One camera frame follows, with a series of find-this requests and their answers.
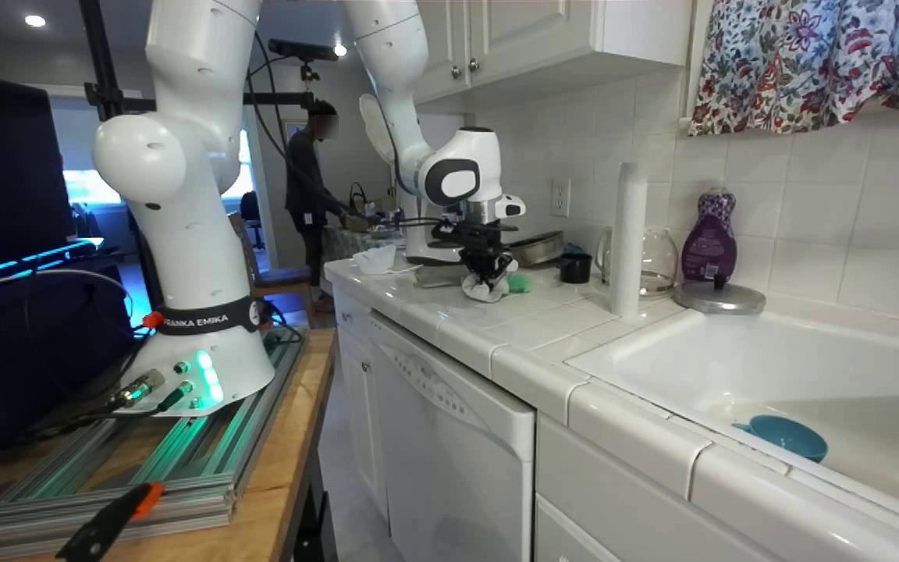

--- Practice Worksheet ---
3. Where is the silver round dish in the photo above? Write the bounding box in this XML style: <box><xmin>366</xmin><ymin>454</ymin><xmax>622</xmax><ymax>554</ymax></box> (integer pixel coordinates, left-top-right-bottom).
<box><xmin>668</xmin><ymin>276</ymin><xmax>770</xmax><ymax>317</ymax></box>

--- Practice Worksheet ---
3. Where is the standing person in dark clothes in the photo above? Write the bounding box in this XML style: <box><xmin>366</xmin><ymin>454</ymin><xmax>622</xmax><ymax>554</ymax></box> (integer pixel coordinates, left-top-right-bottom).
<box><xmin>282</xmin><ymin>97</ymin><xmax>366</xmax><ymax>290</ymax></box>

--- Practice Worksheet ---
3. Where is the white wall outlet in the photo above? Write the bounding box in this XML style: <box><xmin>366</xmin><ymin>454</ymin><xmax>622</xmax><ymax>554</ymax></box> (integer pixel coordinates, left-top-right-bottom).
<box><xmin>550</xmin><ymin>175</ymin><xmax>577</xmax><ymax>220</ymax></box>

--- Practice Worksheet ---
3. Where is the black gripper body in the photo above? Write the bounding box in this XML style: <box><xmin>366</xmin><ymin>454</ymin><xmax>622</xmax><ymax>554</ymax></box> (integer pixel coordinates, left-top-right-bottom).
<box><xmin>455</xmin><ymin>211</ymin><xmax>513</xmax><ymax>266</ymax></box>

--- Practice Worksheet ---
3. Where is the grey base cable plug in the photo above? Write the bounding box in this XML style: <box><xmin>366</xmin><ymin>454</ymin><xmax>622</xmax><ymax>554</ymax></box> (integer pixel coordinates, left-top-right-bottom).
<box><xmin>107</xmin><ymin>367</ymin><xmax>168</xmax><ymax>413</ymax></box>

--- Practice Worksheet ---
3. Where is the black bulky case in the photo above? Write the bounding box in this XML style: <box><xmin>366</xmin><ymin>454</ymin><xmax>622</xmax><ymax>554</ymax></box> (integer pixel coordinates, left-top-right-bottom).
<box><xmin>0</xmin><ymin>261</ymin><xmax>146</xmax><ymax>454</ymax></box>

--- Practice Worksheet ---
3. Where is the wide white upper cabinet door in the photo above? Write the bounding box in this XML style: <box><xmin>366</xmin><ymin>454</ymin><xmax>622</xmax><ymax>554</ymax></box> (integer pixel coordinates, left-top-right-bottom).
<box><xmin>466</xmin><ymin>0</ymin><xmax>602</xmax><ymax>80</ymax></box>

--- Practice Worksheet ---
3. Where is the aluminium extrusion frame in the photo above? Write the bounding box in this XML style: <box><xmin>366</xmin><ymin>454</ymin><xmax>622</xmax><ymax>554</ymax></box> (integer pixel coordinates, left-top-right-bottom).
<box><xmin>0</xmin><ymin>334</ymin><xmax>308</xmax><ymax>536</ymax></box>

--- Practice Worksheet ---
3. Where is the white sink cabinet front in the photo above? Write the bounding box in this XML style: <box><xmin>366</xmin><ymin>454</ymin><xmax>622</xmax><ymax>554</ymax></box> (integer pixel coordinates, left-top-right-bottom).
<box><xmin>531</xmin><ymin>413</ymin><xmax>786</xmax><ymax>562</ymax></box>

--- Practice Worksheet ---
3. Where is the narrow white upper cabinet door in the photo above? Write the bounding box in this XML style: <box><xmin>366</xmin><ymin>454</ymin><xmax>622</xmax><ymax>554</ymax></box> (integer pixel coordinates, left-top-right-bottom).
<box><xmin>411</xmin><ymin>0</ymin><xmax>474</xmax><ymax>102</ymax></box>

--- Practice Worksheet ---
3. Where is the wooden workbench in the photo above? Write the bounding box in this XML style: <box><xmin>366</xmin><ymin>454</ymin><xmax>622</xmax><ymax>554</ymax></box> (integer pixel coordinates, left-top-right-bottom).
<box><xmin>0</xmin><ymin>325</ymin><xmax>339</xmax><ymax>562</ymax></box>

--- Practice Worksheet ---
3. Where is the black measuring cup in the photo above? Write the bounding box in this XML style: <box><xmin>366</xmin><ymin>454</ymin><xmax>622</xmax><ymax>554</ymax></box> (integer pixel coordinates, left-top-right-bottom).
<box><xmin>555</xmin><ymin>242</ymin><xmax>596</xmax><ymax>288</ymax></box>

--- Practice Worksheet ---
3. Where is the black clamp with orange handle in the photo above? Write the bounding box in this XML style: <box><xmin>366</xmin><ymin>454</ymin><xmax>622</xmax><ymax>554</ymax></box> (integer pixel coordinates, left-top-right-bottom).
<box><xmin>54</xmin><ymin>477</ymin><xmax>168</xmax><ymax>562</ymax></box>

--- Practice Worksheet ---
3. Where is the white base cabinet door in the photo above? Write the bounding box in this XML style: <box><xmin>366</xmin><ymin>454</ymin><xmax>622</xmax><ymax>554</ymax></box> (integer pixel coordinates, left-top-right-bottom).
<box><xmin>328</xmin><ymin>283</ymin><xmax>389</xmax><ymax>525</ymax></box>

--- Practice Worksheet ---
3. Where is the white dish stack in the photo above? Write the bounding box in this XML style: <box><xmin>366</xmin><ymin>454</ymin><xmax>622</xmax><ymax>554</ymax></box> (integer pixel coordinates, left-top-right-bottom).
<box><xmin>398</xmin><ymin>217</ymin><xmax>466</xmax><ymax>269</ymax></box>

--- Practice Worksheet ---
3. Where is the white dishwasher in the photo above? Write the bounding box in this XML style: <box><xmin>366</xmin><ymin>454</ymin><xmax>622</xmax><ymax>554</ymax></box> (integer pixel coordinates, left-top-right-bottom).
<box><xmin>366</xmin><ymin>309</ymin><xmax>539</xmax><ymax>562</ymax></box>

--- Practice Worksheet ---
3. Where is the floral window curtain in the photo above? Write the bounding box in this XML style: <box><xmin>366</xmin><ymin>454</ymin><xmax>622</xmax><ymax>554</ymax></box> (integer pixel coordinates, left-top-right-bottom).
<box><xmin>682</xmin><ymin>0</ymin><xmax>899</xmax><ymax>141</ymax></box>

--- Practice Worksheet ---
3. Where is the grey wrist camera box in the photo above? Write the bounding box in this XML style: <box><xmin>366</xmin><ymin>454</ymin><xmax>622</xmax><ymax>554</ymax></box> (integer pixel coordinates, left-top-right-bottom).
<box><xmin>486</xmin><ymin>191</ymin><xmax>531</xmax><ymax>225</ymax></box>

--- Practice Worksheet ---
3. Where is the purple bottle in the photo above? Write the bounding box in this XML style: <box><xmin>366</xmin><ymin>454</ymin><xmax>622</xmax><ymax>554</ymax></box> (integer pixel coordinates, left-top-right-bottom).
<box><xmin>676</xmin><ymin>191</ymin><xmax>744</xmax><ymax>294</ymax></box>

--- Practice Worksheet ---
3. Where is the white kitchen sink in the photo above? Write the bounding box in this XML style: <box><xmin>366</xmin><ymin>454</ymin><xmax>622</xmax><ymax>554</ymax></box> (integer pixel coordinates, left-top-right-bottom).
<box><xmin>561</xmin><ymin>302</ymin><xmax>899</xmax><ymax>525</ymax></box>

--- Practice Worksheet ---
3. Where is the white paper towel roll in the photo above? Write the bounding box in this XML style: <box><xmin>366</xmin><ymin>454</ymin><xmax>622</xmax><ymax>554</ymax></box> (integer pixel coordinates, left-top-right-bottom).
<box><xmin>605</xmin><ymin>158</ymin><xmax>653</xmax><ymax>321</ymax></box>

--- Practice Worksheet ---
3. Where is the black mounted camera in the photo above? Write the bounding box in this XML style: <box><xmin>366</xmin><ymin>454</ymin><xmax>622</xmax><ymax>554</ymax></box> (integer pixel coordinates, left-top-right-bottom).
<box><xmin>264</xmin><ymin>36</ymin><xmax>343</xmax><ymax>88</ymax></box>

